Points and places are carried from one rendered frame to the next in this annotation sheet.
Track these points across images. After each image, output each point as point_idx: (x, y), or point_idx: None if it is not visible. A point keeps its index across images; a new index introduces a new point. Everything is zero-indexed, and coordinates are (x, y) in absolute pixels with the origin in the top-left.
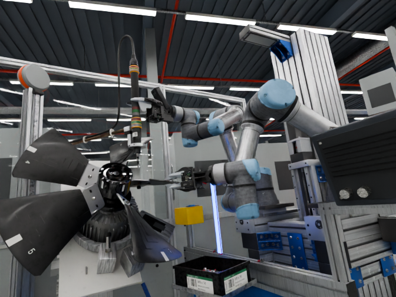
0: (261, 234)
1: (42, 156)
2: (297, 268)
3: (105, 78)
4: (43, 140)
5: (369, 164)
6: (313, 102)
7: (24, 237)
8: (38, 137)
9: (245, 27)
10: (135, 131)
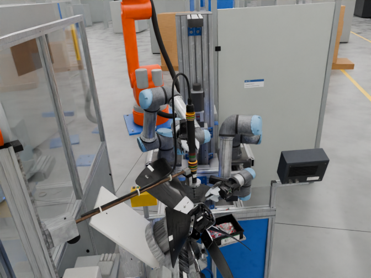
0: None
1: (176, 236)
2: (248, 206)
3: (2, 47)
4: (170, 224)
5: (302, 173)
6: (211, 83)
7: None
8: (167, 224)
9: (198, 19)
10: (196, 172)
